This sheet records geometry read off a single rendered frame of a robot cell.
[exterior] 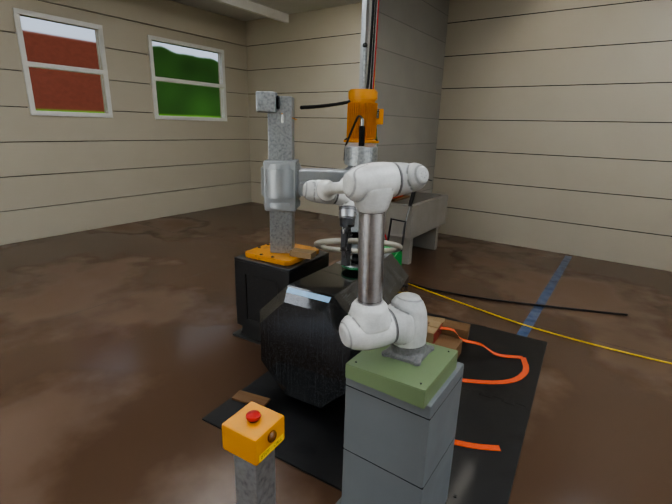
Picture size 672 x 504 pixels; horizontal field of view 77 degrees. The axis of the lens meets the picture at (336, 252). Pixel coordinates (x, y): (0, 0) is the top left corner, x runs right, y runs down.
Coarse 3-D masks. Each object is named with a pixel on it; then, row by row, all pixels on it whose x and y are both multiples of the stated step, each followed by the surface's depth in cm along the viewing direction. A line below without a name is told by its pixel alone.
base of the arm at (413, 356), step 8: (392, 344) 185; (384, 352) 186; (392, 352) 184; (400, 352) 181; (408, 352) 180; (416, 352) 180; (424, 352) 183; (400, 360) 182; (408, 360) 179; (416, 360) 178
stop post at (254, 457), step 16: (240, 416) 114; (272, 416) 114; (224, 432) 111; (240, 432) 108; (256, 432) 108; (224, 448) 113; (240, 448) 109; (256, 448) 106; (272, 448) 112; (240, 464) 114; (256, 464) 107; (272, 464) 117; (240, 480) 116; (256, 480) 112; (272, 480) 119; (240, 496) 117; (256, 496) 114; (272, 496) 120
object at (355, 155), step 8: (352, 144) 308; (368, 144) 315; (376, 144) 333; (352, 152) 273; (360, 152) 271; (368, 152) 272; (376, 152) 277; (344, 160) 282; (352, 160) 274; (360, 160) 273; (368, 160) 274; (376, 160) 279
